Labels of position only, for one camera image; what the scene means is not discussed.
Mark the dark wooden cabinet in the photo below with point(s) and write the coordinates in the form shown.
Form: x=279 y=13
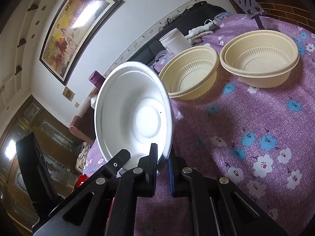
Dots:
x=60 y=149

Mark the white foam bowl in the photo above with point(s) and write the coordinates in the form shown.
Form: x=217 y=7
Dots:
x=133 y=111

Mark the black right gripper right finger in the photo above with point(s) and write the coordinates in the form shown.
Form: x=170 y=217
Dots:
x=217 y=206

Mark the white plastic bottle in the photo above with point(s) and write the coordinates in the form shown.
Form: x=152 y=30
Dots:
x=93 y=101

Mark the small wall picture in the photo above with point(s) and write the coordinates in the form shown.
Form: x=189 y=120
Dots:
x=68 y=94

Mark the purple thermos bottle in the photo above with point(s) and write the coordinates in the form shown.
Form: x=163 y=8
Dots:
x=97 y=79

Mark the black sofa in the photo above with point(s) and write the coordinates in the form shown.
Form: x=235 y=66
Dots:
x=190 y=18

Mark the maroon armchair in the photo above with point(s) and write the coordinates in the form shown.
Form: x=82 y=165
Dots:
x=82 y=125

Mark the framed horse painting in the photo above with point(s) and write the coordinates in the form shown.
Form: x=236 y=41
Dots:
x=72 y=28

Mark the white plastic cup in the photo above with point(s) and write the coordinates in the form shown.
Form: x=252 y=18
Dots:
x=175 y=42

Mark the purple floral tablecloth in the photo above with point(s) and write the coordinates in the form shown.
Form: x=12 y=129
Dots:
x=261 y=139

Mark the black device left edge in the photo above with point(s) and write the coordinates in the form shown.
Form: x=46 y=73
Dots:
x=36 y=177

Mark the white cloth gloves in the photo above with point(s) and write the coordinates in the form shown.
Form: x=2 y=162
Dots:
x=195 y=35

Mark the patterned bag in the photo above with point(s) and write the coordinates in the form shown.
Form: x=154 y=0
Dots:
x=82 y=158

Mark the cream plastic bowl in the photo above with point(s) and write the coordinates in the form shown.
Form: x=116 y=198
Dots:
x=263 y=58
x=191 y=73

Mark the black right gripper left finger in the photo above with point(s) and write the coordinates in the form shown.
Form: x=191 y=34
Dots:
x=105 y=204

